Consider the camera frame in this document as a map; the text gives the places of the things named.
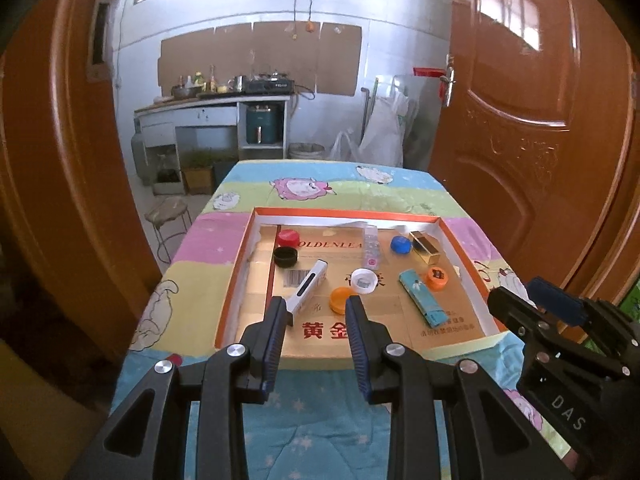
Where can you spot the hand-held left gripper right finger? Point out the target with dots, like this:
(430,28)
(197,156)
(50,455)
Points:
(356,347)

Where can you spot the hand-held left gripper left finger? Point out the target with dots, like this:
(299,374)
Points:
(272,347)

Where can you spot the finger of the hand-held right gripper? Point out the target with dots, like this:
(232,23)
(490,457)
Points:
(520,317)
(555,301)

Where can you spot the plain orange bottle cap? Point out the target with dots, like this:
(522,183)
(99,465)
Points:
(340,299)

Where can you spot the shallow orange rimmed box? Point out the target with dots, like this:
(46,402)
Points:
(240,290)

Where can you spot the white bottle cap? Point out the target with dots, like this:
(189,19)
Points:
(363,281)

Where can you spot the white rectangular box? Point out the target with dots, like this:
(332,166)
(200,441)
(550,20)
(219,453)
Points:
(307,285)

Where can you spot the teal printed tube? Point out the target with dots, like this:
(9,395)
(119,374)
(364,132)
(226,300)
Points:
(422,295)

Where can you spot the orange bottle cap black print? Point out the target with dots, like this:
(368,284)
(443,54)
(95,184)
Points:
(436,278)

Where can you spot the clear plastic tube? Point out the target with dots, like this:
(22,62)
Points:
(370,250)

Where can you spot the blue bottle cap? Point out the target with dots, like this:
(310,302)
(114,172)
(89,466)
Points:
(400,245)

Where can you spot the red bottle cap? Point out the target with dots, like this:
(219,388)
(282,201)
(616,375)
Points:
(289,236)

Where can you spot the gold lipstick box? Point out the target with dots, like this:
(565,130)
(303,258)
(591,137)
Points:
(425,247)

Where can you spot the flattened gold cardboard carton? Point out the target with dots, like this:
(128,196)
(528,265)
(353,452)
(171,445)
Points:
(390,320)

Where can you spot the striped sheep print blanket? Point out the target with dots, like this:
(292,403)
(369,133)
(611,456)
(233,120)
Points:
(310,410)

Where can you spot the small red object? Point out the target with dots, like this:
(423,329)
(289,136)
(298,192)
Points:
(174,358)

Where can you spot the brown wooden door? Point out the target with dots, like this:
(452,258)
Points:
(525,135)

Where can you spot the round metal stool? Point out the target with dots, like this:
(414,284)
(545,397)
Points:
(167,210)

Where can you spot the white storage crate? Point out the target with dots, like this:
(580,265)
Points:
(167,177)

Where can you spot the white bucket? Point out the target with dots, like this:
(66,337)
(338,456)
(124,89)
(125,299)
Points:
(306,150)

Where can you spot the clear plastic bag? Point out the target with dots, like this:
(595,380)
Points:
(345,145)

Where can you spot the white hanging sack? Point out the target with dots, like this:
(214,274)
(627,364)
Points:
(382,130)

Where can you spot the dark green air fryer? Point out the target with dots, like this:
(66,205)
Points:
(261,124)

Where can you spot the grey metal pipe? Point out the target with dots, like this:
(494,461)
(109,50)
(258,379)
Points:
(366,105)

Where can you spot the white kitchen counter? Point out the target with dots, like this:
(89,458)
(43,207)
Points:
(200,112)

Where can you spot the black gas stove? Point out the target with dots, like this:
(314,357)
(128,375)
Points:
(267,85)

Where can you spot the metal mug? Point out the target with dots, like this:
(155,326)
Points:
(238,82)

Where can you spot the metal bowl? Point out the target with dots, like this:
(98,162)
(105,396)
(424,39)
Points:
(182,91)

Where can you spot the brown sauce bottle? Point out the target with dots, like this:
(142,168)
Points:
(212,79)

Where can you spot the metal door strike plate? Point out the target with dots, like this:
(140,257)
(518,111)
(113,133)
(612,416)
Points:
(99,35)

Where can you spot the brown wooden door frame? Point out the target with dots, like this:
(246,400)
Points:
(60,160)

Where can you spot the cardboard wall covering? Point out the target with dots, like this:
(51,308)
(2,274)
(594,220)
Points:
(280,55)

